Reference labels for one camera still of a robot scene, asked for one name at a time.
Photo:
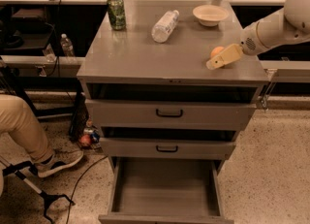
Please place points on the white paper bowl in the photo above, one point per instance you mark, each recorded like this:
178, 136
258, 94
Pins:
210, 15

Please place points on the red apple on floor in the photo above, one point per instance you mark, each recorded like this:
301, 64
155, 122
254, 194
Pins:
85, 140

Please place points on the blue object on floor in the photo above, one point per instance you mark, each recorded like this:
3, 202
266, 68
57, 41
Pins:
95, 137

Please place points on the grey drawer cabinet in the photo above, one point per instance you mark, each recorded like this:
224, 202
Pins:
130, 66

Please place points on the grey open bottom drawer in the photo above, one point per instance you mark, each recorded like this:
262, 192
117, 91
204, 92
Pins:
164, 191

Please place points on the grey sneaker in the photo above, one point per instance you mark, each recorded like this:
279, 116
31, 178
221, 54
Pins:
60, 160

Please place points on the green soda can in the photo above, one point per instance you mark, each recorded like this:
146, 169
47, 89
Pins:
116, 14

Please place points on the grey top drawer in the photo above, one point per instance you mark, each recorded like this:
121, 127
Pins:
170, 115

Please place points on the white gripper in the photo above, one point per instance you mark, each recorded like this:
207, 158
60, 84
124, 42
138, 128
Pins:
249, 41

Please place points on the small water bottle on ledge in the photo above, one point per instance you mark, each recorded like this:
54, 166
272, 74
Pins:
67, 46

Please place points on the orange fruit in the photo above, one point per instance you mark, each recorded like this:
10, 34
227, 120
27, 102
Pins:
215, 51

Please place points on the person leg khaki trousers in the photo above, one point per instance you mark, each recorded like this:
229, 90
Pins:
18, 120

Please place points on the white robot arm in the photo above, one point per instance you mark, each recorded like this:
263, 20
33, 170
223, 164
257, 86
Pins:
287, 26

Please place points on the clear plastic water bottle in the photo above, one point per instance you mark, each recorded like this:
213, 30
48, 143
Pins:
162, 30

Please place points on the black grabber stick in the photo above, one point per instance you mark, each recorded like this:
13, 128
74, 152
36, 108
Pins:
15, 169

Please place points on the grey middle drawer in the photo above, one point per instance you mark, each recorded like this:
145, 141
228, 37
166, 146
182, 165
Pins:
171, 149

